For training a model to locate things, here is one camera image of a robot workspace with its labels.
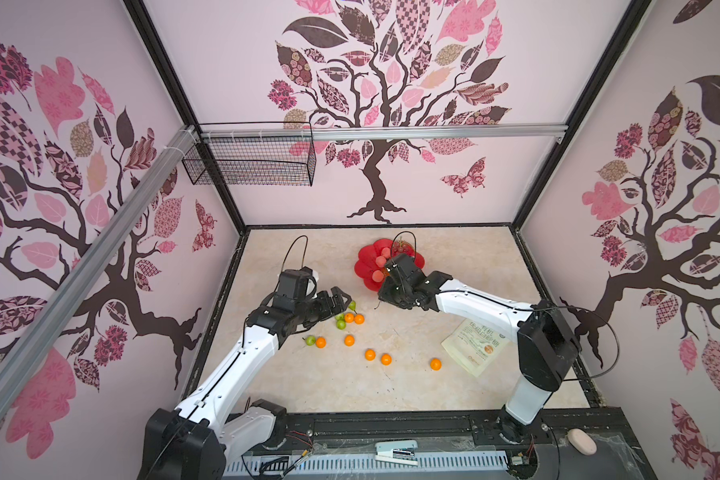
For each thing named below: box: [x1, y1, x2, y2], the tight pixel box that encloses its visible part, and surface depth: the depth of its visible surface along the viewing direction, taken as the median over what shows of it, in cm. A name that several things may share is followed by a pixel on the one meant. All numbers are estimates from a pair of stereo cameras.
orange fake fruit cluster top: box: [344, 312, 365, 325], surface depth 94 cm
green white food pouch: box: [441, 318, 511, 377], surface depth 89 cm
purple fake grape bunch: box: [392, 240, 414, 253], surface depth 109 cm
